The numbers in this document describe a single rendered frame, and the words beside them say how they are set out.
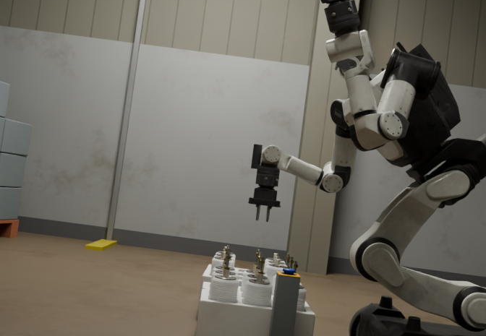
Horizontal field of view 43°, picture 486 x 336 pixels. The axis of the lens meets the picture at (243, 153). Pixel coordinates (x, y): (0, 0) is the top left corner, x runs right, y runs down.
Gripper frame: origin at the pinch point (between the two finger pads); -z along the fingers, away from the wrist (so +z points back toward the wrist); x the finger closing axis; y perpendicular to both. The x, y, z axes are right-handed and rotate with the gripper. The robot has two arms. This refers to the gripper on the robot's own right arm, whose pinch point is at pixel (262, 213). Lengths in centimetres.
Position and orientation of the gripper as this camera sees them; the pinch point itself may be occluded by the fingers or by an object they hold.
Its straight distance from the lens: 238.6
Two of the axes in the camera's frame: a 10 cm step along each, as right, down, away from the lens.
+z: 1.3, -9.9, 0.5
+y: -1.4, -0.7, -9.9
